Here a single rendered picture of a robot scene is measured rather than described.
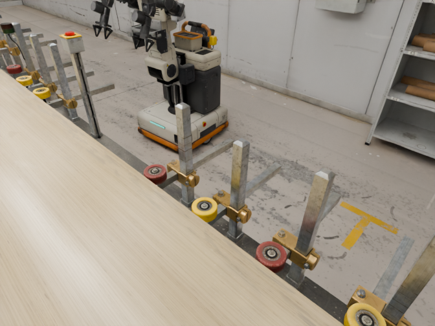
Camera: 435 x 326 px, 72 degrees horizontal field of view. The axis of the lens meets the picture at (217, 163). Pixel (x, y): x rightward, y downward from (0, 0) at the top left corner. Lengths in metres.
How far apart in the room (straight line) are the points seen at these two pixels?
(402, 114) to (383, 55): 0.61
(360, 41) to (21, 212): 3.15
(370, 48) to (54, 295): 3.22
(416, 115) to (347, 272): 1.93
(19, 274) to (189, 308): 0.43
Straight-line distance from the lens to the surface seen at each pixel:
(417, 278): 0.79
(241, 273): 0.79
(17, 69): 2.34
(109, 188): 1.05
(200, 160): 1.21
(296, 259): 0.93
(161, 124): 2.69
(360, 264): 2.10
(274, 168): 1.20
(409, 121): 3.50
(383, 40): 3.40
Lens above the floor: 1.56
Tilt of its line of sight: 37 degrees down
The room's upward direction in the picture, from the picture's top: 1 degrees clockwise
